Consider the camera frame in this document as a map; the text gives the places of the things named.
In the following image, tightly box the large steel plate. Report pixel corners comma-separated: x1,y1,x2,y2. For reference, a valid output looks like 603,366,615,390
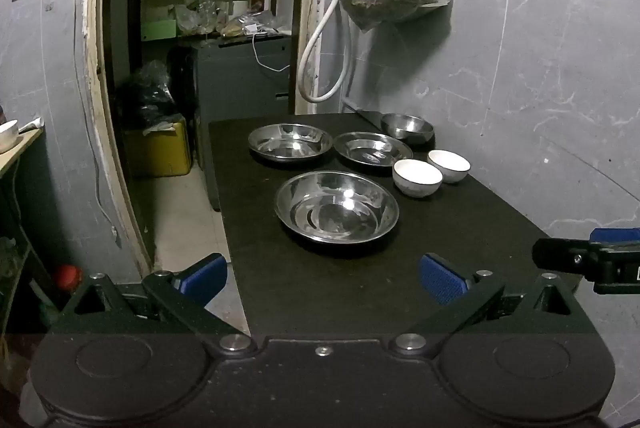
274,171,400,244

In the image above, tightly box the white bowl with foot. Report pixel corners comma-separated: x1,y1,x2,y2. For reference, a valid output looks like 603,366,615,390
0,120,21,154

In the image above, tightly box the red round object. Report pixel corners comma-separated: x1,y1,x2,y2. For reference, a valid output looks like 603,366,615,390
54,264,84,295

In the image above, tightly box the white ceramic bowl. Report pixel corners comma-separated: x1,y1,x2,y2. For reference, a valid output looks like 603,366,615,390
427,149,472,184
392,158,444,199

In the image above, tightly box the crumpled clear plastic bag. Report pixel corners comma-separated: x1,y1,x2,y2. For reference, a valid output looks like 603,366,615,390
174,0,220,35

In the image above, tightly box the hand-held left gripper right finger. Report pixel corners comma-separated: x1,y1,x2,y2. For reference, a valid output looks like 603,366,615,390
390,253,601,356

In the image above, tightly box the white wall cable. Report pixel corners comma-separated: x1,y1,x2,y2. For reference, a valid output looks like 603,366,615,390
71,0,120,250

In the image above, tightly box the steel bowl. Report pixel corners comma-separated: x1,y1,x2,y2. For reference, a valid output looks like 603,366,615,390
380,113,435,145

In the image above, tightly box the white hose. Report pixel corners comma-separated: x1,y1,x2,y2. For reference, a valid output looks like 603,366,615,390
298,0,359,104

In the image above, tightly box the grey cabinet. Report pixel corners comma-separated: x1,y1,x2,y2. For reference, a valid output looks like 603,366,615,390
191,34,294,212

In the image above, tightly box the white charger cable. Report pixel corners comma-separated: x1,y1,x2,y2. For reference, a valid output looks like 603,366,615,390
252,33,292,72

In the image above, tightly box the beige counter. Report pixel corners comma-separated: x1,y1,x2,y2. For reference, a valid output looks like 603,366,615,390
0,128,44,181

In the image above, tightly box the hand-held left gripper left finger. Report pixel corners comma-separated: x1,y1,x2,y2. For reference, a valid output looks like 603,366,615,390
60,253,256,356

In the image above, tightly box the steel cleaver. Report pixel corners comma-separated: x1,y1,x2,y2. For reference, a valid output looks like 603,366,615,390
356,109,387,130

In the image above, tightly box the small steel plate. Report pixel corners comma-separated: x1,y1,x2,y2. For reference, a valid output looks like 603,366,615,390
333,132,414,170
248,123,334,162

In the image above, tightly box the green box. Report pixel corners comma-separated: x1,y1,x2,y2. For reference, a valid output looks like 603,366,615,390
142,18,179,43

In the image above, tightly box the worn door frame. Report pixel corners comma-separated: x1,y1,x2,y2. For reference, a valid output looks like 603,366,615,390
81,0,342,278

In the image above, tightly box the yellow plastic container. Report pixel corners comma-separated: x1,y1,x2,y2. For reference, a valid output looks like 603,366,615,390
124,117,194,179

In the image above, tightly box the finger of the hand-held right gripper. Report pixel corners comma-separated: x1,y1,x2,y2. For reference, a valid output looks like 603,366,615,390
589,228,640,245
532,236,603,282

